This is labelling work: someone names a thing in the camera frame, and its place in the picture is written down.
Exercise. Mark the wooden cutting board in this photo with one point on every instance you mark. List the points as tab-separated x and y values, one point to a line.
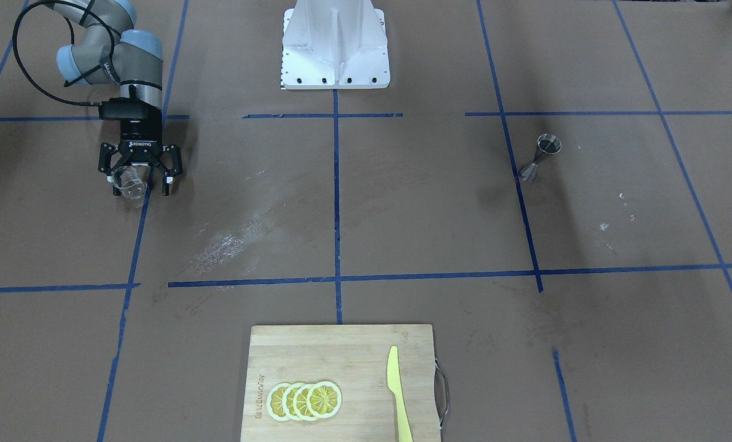
354	357

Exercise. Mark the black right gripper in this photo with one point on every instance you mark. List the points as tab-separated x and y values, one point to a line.
140	131

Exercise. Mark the steel jigger measuring cup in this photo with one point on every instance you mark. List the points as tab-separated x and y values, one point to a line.
547	146

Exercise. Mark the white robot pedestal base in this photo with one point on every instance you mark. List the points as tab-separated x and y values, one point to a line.
334	45

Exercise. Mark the yellow plastic knife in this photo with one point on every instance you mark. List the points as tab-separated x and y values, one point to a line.
394	383

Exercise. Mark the clear glass shaker cup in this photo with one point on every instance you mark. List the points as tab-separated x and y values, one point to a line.
130	184

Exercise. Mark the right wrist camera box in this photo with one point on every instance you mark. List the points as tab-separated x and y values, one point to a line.
123	108

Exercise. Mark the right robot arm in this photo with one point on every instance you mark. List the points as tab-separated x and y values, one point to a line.
113	51

